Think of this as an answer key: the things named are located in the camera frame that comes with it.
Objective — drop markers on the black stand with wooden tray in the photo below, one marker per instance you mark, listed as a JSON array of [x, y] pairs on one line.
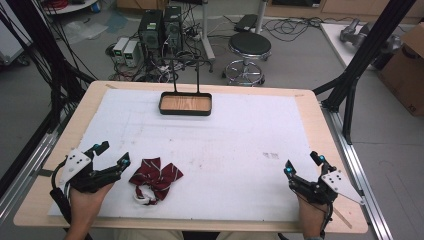
[[185, 104]]

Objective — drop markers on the black round stool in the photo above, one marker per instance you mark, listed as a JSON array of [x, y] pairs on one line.
[[250, 45]]

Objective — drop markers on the black flat box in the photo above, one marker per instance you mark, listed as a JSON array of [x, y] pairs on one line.
[[246, 22]]

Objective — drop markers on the person's right hand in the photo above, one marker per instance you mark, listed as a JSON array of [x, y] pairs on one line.
[[311, 216]]

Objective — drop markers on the round white table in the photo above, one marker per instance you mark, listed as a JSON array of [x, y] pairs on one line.
[[70, 7]]

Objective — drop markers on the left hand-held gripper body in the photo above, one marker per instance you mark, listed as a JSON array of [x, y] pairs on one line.
[[77, 164]]

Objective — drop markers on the blue tape roll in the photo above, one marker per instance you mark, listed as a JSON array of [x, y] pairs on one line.
[[95, 6]]

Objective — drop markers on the white cabinet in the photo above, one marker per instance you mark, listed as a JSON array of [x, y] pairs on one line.
[[11, 33]]

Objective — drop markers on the black metal frame strut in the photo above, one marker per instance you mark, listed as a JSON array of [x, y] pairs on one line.
[[366, 50], [36, 43]]

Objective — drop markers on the light wooden table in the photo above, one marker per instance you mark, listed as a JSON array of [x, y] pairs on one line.
[[333, 143]]

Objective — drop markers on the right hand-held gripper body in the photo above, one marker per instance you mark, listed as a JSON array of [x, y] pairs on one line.
[[336, 185]]

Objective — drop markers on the white table mat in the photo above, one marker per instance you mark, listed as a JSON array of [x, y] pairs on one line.
[[213, 156]]

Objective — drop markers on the aluminium rail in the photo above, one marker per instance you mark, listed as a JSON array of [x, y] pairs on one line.
[[25, 170], [356, 166]]

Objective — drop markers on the maroon striped bow tie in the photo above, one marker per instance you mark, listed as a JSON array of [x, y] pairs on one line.
[[156, 178]]

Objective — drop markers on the white power supply unit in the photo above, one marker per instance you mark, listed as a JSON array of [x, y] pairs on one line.
[[131, 53], [120, 49]]

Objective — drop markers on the brown cardboard box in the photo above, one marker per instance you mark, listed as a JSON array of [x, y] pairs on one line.
[[405, 73]]

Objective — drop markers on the clear plastic sheet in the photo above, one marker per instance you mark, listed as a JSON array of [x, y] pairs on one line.
[[85, 30]]

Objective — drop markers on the black computer tower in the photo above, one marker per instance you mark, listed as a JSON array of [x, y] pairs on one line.
[[173, 28], [150, 30]]

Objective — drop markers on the white table leg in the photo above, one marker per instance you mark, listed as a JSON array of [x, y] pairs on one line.
[[261, 15], [206, 33]]

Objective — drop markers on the person's left hand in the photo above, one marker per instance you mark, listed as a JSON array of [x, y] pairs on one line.
[[86, 206]]

